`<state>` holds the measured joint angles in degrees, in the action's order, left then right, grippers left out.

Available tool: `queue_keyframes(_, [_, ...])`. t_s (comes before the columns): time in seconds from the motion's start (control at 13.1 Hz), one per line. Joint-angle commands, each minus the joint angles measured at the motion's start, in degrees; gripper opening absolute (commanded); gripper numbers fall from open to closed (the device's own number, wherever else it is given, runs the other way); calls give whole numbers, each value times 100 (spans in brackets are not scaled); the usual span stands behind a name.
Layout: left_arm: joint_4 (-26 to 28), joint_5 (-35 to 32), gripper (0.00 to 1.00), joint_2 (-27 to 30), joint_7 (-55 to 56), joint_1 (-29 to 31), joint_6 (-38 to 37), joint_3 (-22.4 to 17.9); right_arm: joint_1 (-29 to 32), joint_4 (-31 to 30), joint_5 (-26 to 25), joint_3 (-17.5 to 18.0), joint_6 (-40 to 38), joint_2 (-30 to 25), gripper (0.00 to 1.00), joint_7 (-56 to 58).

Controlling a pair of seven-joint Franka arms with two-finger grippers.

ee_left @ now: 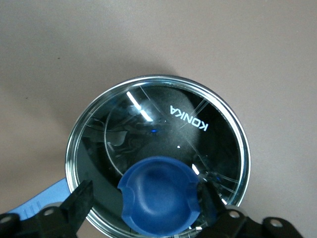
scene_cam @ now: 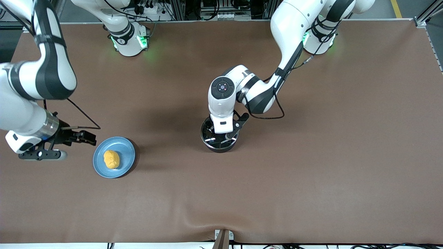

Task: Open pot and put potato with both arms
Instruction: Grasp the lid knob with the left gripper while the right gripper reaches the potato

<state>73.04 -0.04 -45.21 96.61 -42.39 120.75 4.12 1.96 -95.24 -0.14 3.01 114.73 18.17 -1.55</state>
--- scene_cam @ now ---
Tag yellow potato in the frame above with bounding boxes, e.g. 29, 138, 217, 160
103, 150, 120, 169

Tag glass lid with blue knob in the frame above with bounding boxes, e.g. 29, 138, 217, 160
201, 118, 238, 145

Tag blue plate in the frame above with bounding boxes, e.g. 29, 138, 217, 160
92, 136, 136, 179

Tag white socket strip black plugs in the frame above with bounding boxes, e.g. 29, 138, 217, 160
133, 0, 164, 15

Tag brown table mat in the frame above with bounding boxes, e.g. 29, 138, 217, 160
0, 21, 443, 245

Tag black pot with blue handle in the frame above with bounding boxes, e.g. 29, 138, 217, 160
200, 116, 239, 153

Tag metal table clamp bracket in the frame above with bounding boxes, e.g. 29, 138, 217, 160
214, 229, 234, 249

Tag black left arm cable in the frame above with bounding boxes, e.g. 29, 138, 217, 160
239, 14, 341, 120

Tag aluminium frame profile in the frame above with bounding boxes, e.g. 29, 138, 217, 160
414, 0, 443, 29

